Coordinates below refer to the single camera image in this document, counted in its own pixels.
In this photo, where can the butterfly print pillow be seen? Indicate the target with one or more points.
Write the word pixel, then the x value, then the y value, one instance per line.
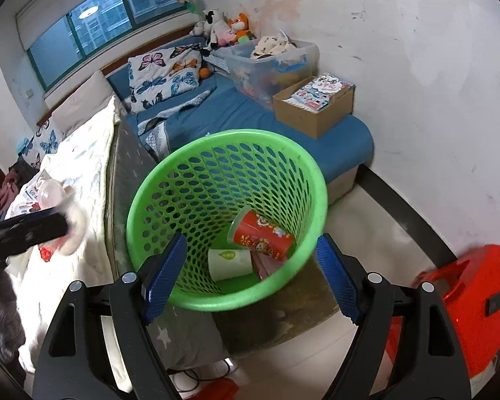
pixel 165 73
pixel 46 140

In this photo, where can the clear plastic storage bin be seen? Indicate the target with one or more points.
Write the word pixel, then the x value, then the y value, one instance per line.
pixel 263 78

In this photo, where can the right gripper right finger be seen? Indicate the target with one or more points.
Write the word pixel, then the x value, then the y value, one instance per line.
pixel 429 362

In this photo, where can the white paper cup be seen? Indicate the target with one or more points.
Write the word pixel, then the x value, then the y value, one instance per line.
pixel 226 264

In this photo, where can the red plastic stool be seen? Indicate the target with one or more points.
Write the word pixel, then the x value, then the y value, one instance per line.
pixel 470 289

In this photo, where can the dark red clothes pile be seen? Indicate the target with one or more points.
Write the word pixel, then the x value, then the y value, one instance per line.
pixel 9 190

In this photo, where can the left butterfly print pillow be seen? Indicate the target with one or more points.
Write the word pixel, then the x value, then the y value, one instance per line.
pixel 46 140

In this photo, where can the orange fox plush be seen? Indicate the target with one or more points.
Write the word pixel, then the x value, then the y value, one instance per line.
pixel 240 29

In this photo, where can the red paper snack cup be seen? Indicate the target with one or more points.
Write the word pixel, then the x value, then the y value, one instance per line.
pixel 252 230

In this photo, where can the cardboard box with books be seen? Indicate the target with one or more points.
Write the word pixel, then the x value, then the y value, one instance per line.
pixel 315 105

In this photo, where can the pink plush toy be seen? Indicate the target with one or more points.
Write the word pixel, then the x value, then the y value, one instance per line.
pixel 225 35

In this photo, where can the green plastic waste basket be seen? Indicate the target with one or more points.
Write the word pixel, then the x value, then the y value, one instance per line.
pixel 200 188

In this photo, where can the clear plastic bag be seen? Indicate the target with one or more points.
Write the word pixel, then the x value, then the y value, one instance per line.
pixel 52 195

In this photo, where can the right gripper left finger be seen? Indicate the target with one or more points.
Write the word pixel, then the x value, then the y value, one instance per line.
pixel 73 362

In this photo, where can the right butterfly print pillow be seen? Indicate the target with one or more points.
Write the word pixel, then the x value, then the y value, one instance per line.
pixel 165 73

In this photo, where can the window with dark frame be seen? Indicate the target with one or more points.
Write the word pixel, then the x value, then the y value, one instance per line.
pixel 59 35

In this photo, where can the cream quilted blanket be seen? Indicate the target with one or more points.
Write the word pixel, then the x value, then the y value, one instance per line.
pixel 80 164

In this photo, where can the grey pillow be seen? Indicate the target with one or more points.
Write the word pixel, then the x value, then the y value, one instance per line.
pixel 88 99

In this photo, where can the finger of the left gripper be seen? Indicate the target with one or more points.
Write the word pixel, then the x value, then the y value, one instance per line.
pixel 28 230

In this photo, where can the black white cow plush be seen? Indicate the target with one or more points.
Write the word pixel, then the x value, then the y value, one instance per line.
pixel 207 29

